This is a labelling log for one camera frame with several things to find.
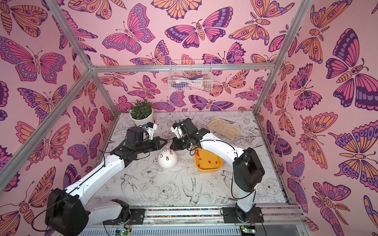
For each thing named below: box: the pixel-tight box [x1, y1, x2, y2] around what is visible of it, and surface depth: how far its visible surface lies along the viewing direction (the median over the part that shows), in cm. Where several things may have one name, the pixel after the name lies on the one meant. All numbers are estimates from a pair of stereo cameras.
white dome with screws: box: [157, 148, 178, 170], surface depth 86 cm
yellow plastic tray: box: [194, 145, 223, 173], surface depth 94 cm
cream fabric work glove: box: [207, 116, 243, 141], surface depth 114 cm
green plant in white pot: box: [128, 97, 154, 127], surface depth 102 cm
